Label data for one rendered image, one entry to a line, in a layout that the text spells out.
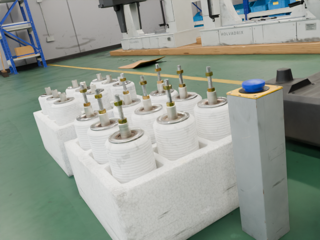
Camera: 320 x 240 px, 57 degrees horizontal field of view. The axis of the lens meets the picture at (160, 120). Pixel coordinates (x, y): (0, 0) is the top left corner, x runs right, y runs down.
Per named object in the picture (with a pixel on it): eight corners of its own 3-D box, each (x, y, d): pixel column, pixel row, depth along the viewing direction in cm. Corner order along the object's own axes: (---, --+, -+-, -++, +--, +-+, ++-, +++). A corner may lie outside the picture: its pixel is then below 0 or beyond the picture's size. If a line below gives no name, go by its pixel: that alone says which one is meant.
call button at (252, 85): (253, 88, 56) (252, 77, 55) (270, 90, 53) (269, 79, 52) (237, 94, 54) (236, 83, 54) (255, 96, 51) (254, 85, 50)
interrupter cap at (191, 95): (187, 103, 76) (187, 100, 76) (165, 102, 81) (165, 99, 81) (203, 94, 82) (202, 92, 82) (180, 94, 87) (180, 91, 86)
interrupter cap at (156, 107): (134, 117, 73) (133, 115, 73) (135, 109, 80) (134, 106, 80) (164, 112, 73) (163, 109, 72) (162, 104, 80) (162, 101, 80)
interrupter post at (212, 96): (206, 105, 71) (204, 92, 70) (210, 102, 73) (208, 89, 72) (215, 105, 70) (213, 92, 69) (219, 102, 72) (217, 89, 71)
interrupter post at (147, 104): (144, 113, 75) (141, 100, 74) (144, 110, 77) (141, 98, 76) (153, 111, 75) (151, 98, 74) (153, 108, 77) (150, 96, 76)
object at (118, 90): (135, 120, 130) (127, 80, 124) (146, 124, 122) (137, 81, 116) (116, 127, 125) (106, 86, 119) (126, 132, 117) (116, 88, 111)
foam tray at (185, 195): (180, 149, 109) (172, 103, 103) (266, 190, 77) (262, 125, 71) (79, 195, 92) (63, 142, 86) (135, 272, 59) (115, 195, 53)
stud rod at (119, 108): (128, 128, 61) (120, 93, 58) (125, 130, 60) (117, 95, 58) (124, 128, 61) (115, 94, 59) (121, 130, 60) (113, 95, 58)
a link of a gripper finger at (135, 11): (140, 29, 69) (135, 1, 67) (134, 30, 72) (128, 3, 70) (146, 28, 70) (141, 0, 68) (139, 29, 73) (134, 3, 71)
